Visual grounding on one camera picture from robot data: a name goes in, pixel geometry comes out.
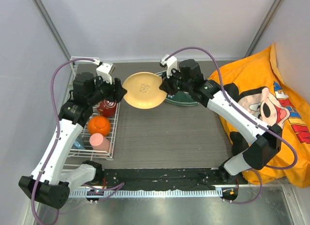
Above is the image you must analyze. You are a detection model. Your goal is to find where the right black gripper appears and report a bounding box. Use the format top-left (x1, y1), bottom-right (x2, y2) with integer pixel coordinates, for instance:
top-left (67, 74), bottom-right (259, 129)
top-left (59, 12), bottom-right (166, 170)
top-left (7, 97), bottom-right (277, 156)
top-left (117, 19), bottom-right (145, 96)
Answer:
top-left (160, 67), bottom-right (192, 96)

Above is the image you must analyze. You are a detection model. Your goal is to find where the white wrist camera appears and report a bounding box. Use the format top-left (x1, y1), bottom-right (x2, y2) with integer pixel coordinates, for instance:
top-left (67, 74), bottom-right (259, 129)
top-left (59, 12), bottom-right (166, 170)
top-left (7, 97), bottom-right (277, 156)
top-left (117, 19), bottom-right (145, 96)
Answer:
top-left (96, 62), bottom-right (115, 84)
top-left (159, 55), bottom-right (177, 78)

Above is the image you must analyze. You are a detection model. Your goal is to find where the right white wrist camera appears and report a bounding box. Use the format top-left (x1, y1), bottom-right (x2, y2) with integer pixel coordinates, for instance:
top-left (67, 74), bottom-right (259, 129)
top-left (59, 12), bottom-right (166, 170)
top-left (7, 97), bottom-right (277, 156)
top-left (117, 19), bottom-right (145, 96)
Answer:
top-left (159, 55), bottom-right (177, 78)

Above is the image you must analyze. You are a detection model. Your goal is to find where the blue patterned bowl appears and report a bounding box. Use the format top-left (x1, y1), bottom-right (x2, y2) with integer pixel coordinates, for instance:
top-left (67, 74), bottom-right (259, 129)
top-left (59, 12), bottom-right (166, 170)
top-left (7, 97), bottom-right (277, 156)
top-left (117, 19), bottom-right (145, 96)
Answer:
top-left (72, 135), bottom-right (85, 150)

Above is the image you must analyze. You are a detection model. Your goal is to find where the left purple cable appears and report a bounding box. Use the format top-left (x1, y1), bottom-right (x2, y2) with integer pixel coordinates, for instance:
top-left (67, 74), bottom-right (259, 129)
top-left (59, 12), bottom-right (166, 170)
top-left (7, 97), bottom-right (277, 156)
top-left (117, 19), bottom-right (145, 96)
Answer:
top-left (31, 58), bottom-right (126, 225)

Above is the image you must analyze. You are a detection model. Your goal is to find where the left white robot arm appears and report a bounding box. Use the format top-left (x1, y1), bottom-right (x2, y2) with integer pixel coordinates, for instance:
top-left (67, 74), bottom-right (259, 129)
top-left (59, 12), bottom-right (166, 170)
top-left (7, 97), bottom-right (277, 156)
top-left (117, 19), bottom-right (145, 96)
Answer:
top-left (18, 73), bottom-right (127, 209)

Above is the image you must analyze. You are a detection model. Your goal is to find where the orange cartoon cloth bag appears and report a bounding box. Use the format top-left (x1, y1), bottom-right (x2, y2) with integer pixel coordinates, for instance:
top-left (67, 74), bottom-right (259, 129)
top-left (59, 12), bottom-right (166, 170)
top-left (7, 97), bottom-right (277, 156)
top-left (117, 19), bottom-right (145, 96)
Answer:
top-left (209, 45), bottom-right (310, 188)

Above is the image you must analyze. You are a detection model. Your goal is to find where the pink cup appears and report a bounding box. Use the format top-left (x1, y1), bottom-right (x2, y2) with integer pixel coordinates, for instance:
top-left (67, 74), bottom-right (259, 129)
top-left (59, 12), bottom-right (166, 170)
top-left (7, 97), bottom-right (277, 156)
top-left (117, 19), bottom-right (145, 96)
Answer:
top-left (89, 133), bottom-right (110, 153)

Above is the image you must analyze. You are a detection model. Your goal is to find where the white wire dish rack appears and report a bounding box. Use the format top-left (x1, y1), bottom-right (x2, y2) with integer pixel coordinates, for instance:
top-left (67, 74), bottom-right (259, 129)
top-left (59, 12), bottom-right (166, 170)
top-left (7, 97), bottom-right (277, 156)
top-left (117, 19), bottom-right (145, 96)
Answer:
top-left (59, 72), bottom-right (126, 160)

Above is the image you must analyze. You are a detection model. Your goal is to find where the orange bowl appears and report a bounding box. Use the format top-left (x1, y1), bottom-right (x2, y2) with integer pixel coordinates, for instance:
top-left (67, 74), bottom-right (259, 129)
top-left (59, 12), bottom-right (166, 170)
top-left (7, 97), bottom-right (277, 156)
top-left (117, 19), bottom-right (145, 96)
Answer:
top-left (87, 116), bottom-right (111, 136)

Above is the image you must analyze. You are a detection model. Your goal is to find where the red patterned cup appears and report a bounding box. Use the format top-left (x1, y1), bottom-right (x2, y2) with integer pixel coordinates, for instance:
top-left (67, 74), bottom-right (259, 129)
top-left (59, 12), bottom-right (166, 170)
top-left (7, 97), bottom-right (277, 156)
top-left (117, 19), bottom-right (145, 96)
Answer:
top-left (96, 100), bottom-right (117, 118)

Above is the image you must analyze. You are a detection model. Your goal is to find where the white slotted cable duct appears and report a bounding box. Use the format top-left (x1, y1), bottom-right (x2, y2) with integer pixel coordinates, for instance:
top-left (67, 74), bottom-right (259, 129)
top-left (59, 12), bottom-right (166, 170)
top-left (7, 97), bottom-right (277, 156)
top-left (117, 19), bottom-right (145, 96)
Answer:
top-left (69, 187), bottom-right (222, 198)

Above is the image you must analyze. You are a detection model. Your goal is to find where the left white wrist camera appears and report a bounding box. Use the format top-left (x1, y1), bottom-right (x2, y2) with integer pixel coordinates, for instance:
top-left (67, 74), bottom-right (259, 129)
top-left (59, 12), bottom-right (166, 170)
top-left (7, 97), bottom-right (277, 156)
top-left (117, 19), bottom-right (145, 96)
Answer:
top-left (96, 62), bottom-right (115, 84)

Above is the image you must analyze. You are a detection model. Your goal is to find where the yellow round plate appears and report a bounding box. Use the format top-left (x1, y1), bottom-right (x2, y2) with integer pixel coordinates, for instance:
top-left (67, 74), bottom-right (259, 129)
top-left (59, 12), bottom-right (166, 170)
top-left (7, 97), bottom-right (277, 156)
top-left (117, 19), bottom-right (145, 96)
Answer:
top-left (122, 72), bottom-right (167, 109)

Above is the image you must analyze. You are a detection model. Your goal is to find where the green striped towel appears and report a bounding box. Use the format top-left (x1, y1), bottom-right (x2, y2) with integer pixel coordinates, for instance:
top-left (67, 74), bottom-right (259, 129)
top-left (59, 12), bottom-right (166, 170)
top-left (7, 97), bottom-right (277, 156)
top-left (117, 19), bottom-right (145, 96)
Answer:
top-left (155, 70), bottom-right (202, 107)

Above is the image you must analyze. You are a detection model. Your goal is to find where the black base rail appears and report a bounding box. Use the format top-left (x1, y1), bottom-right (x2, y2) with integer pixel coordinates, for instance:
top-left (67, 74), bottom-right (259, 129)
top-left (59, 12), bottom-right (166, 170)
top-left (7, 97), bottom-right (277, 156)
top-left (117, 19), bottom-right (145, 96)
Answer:
top-left (89, 168), bottom-right (248, 191)

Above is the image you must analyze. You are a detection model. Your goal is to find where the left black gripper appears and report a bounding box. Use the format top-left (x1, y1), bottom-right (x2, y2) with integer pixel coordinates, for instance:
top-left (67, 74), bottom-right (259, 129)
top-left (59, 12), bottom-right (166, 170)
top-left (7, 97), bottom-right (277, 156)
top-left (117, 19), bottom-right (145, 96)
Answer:
top-left (88, 74), bottom-right (127, 106)

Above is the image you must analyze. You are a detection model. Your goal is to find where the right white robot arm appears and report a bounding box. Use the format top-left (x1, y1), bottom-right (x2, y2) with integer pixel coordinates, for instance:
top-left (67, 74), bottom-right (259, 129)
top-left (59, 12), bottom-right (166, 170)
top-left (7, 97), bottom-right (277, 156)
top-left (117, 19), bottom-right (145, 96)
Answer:
top-left (159, 57), bottom-right (282, 184)

